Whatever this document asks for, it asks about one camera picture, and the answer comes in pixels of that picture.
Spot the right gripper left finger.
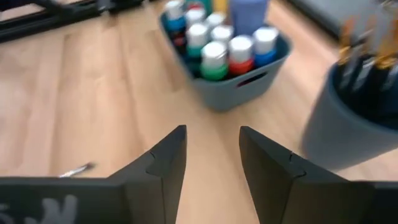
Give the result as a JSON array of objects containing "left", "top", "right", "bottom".
[{"left": 0, "top": 125, "right": 187, "bottom": 224}]

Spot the small dark teal paint bottle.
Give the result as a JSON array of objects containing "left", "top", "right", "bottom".
[{"left": 210, "top": 24, "right": 234, "bottom": 44}]

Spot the grey-blue plastic caddy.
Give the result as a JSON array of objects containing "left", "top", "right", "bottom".
[{"left": 159, "top": 12, "right": 292, "bottom": 112}]

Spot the small green paint bottle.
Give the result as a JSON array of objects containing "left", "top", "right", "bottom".
[{"left": 200, "top": 40, "right": 229, "bottom": 82}]

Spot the small maroon paint bottle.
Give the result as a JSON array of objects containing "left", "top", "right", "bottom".
[{"left": 175, "top": 7, "right": 207, "bottom": 47}]

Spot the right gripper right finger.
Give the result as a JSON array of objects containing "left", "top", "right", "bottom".
[{"left": 239, "top": 126, "right": 398, "bottom": 224}]

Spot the large violet-blue paint bottle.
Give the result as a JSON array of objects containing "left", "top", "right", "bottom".
[{"left": 229, "top": 0, "right": 270, "bottom": 37}]

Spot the dark blue-grey cup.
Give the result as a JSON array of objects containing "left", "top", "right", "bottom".
[{"left": 300, "top": 60, "right": 398, "bottom": 171}]

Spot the small blue paint bottle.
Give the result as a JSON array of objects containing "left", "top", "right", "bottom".
[
  {"left": 252, "top": 27, "right": 279, "bottom": 68},
  {"left": 164, "top": 0, "right": 188, "bottom": 32}
]

